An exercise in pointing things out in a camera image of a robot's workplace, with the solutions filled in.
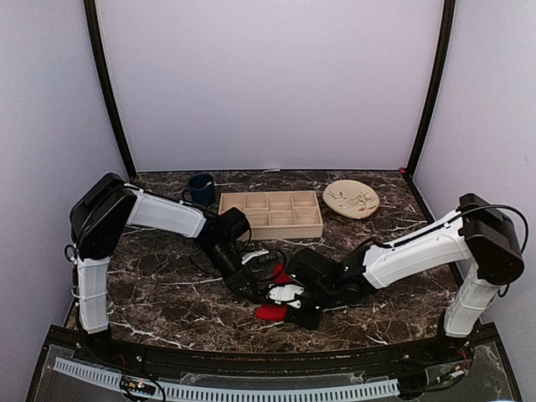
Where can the wooden compartment tray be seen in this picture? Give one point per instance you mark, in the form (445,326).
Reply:
(283,215)

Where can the dark blue mug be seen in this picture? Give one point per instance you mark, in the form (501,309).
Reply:
(200,189)

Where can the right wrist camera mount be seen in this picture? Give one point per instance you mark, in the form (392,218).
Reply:
(288,294)

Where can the red santa sock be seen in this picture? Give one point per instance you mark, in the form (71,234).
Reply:
(272,312)

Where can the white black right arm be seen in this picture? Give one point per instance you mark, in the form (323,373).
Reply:
(477,232)

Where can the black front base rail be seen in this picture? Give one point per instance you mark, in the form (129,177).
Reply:
(403,358)

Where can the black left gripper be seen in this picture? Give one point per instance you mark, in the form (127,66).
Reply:
(239,280)

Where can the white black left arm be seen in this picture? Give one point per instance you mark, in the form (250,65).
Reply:
(113,208)

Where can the black right corner post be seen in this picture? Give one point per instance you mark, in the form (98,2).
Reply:
(444,37)

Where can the white slotted cable duct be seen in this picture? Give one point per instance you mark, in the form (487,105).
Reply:
(207,387)

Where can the black left corner post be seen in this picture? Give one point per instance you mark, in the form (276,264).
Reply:
(103,74)

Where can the round beige decorated plate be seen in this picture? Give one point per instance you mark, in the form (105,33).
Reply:
(350,198)

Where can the black corner post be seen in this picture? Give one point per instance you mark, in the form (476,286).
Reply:
(103,74)
(444,37)

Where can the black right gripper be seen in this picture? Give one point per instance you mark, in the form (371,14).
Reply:
(311,322)

